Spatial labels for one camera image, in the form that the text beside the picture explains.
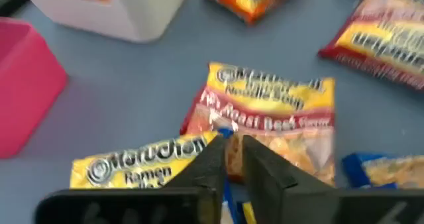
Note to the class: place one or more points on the yellow ramen packet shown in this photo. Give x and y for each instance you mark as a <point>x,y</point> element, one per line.
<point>139,164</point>

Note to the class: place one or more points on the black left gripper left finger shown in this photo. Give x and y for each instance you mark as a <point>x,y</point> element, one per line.
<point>198,184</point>

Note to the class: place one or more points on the blue Maruchan ramen pack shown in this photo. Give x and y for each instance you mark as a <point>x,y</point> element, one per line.
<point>381,171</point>

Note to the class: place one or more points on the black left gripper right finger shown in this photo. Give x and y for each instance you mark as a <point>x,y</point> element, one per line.
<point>281,201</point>

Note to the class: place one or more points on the red Maruchan ramen pack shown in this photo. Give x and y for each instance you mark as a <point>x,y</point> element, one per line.
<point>265,118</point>
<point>381,38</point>

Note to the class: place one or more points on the white plastic bin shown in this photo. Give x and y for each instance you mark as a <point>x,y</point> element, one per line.
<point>132,15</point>

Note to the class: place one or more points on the pink plastic bin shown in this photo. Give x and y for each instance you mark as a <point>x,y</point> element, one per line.
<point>23,85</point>

